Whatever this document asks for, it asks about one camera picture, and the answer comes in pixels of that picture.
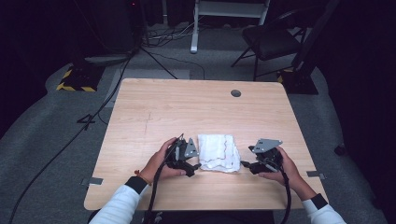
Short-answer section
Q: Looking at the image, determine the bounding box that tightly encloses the person's right hand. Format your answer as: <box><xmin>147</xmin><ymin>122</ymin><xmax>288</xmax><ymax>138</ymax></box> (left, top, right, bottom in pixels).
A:
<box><xmin>258</xmin><ymin>146</ymin><xmax>302</xmax><ymax>189</ymax></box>

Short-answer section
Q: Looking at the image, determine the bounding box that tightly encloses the left hand-held gripper black cable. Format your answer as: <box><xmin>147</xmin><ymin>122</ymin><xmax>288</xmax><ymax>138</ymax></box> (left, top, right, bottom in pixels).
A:
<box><xmin>145</xmin><ymin>133</ymin><xmax>185</xmax><ymax>224</ymax></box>

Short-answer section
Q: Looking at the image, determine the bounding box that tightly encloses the person's left hand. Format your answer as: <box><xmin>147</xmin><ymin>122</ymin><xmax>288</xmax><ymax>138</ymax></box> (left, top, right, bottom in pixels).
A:
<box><xmin>138</xmin><ymin>136</ymin><xmax>188</xmax><ymax>186</ymax></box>

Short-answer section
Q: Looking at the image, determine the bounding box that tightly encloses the black stand with striped base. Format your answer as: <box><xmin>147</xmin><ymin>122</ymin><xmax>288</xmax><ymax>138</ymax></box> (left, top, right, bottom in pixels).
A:
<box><xmin>55</xmin><ymin>63</ymin><xmax>106</xmax><ymax>92</ymax></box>
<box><xmin>276</xmin><ymin>0</ymin><xmax>342</xmax><ymax>95</ymax></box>

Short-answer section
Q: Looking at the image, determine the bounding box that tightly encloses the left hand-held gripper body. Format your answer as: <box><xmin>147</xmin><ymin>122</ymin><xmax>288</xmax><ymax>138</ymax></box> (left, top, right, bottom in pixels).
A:
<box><xmin>164</xmin><ymin>133</ymin><xmax>201</xmax><ymax>178</ymax></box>

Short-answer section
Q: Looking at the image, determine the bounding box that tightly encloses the grey tape piece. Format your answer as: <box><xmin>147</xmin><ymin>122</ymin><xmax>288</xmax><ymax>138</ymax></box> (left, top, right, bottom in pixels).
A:
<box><xmin>81</xmin><ymin>176</ymin><xmax>105</xmax><ymax>187</ymax></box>
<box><xmin>306</xmin><ymin>170</ymin><xmax>327</xmax><ymax>181</ymax></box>

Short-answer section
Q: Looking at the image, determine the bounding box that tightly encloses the grey metal base plate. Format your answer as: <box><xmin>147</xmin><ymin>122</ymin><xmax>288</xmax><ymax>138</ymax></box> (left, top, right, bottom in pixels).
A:
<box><xmin>83</xmin><ymin>53</ymin><xmax>134</xmax><ymax>66</ymax></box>

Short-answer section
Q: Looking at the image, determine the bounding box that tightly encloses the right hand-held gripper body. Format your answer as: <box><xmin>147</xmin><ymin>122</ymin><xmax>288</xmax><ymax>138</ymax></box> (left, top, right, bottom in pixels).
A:
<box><xmin>247</xmin><ymin>138</ymin><xmax>284</xmax><ymax>175</ymax></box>

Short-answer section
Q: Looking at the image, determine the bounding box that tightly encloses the white metal desk frame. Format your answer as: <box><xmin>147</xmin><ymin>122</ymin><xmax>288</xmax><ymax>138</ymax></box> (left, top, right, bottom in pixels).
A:
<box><xmin>190</xmin><ymin>0</ymin><xmax>272</xmax><ymax>54</ymax></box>

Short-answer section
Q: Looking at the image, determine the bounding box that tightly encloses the bundle of floor cables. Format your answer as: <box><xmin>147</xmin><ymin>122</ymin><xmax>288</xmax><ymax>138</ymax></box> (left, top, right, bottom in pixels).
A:
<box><xmin>143</xmin><ymin>21</ymin><xmax>206</xmax><ymax>48</ymax></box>

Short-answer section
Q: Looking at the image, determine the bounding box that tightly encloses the right hand-held gripper black cable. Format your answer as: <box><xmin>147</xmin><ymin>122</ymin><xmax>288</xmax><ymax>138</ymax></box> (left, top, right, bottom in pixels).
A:
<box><xmin>278</xmin><ymin>166</ymin><xmax>293</xmax><ymax>224</ymax></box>

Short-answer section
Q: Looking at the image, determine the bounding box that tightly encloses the white cloth with red stitching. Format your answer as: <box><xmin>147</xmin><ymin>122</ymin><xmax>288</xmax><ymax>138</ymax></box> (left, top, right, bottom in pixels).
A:
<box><xmin>197</xmin><ymin>133</ymin><xmax>242</xmax><ymax>174</ymax></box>

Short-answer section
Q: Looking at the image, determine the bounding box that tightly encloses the small black round object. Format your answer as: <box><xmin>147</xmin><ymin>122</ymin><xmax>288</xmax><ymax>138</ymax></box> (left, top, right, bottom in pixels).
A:
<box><xmin>333</xmin><ymin>143</ymin><xmax>347</xmax><ymax>157</ymax></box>

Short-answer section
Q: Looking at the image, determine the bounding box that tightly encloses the hand-held gripper black cable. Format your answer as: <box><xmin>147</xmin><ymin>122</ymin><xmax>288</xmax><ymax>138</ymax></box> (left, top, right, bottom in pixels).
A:
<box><xmin>278</xmin><ymin>166</ymin><xmax>293</xmax><ymax>224</ymax></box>
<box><xmin>145</xmin><ymin>133</ymin><xmax>185</xmax><ymax>224</ymax></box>

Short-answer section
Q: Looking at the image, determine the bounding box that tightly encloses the orange wrist bracelet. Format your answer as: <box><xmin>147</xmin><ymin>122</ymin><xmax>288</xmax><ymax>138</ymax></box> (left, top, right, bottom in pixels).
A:
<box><xmin>134</xmin><ymin>169</ymin><xmax>153</xmax><ymax>187</ymax></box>

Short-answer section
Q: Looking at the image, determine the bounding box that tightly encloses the thick black floor cable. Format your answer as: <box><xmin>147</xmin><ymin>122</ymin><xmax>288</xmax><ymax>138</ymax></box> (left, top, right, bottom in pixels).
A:
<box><xmin>7</xmin><ymin>52</ymin><xmax>134</xmax><ymax>224</ymax></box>

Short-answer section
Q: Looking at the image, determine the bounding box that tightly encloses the thin black floor cable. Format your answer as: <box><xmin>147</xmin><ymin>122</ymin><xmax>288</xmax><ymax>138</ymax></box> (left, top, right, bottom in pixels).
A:
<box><xmin>146</xmin><ymin>49</ymin><xmax>206</xmax><ymax>80</ymax></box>

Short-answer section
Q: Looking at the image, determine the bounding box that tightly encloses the black folding chair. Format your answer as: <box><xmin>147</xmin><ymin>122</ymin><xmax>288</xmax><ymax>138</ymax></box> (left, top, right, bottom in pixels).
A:
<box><xmin>231</xmin><ymin>7</ymin><xmax>312</xmax><ymax>82</ymax></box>

